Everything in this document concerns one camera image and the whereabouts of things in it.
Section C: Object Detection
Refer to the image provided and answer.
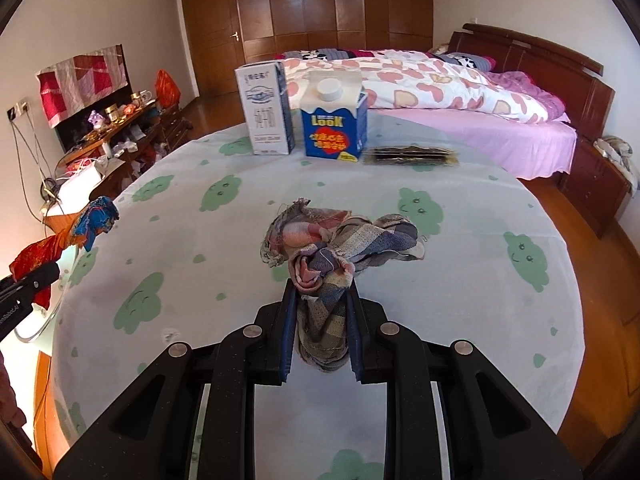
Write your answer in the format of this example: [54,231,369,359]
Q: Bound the wooden bed frame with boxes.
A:
[449,23,630,237]

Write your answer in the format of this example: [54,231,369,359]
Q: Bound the mint green trash bin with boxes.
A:
[13,246,79,356]

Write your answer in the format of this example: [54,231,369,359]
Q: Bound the left hand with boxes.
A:
[0,354,26,428]

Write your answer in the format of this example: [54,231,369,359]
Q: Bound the blue Look drink carton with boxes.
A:
[299,70,368,162]

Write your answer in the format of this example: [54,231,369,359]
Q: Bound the red plastic bag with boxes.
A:
[9,228,88,281]

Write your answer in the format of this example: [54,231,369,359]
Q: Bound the brown wooden wardrobe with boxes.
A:
[236,0,433,62]

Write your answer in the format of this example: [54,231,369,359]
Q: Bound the wall power outlet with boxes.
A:
[6,101,29,122]

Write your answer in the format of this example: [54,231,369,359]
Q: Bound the wooden TV cabinet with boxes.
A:
[43,101,193,232]

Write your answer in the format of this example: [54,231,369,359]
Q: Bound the red bag on cabinet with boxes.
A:
[154,70,181,110]

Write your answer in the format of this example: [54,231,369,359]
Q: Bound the red pink patchwork cloth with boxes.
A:
[36,44,129,128]

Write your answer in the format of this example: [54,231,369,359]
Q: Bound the dark foil sachet strip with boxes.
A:
[363,145,459,167]

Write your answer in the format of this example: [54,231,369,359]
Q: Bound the plaid checkered cloth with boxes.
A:
[260,198,425,373]

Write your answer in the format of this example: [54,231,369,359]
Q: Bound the white box on cabinet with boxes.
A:
[58,164,102,214]

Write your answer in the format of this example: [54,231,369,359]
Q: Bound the wooden door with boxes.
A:
[181,0,244,98]

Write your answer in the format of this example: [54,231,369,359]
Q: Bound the blue snack wrapper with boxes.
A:
[70,196,119,252]

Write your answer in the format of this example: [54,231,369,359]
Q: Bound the hanging cables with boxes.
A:
[8,114,66,226]

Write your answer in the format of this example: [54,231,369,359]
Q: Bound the white milk carton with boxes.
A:
[235,61,295,155]

